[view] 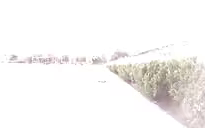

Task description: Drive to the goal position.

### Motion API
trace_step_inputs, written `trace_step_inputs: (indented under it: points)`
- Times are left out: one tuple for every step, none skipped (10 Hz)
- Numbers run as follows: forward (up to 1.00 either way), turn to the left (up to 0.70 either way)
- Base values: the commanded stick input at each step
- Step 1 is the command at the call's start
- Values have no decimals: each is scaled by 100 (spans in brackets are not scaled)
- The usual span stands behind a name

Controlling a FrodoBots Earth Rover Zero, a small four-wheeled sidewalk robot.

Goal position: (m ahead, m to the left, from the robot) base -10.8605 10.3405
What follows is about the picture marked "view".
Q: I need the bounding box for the distant row of trees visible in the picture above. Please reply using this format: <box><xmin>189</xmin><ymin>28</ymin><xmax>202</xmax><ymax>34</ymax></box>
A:
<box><xmin>0</xmin><ymin>49</ymin><xmax>131</xmax><ymax>66</ymax></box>

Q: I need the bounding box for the green hedge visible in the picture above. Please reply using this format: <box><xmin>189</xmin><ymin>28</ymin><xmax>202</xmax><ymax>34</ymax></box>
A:
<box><xmin>107</xmin><ymin>56</ymin><xmax>205</xmax><ymax>128</ymax></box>

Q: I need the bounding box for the pale concrete slab pavement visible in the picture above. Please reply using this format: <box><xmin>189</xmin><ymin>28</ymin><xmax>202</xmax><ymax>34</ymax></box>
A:
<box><xmin>0</xmin><ymin>61</ymin><xmax>188</xmax><ymax>128</ymax></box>

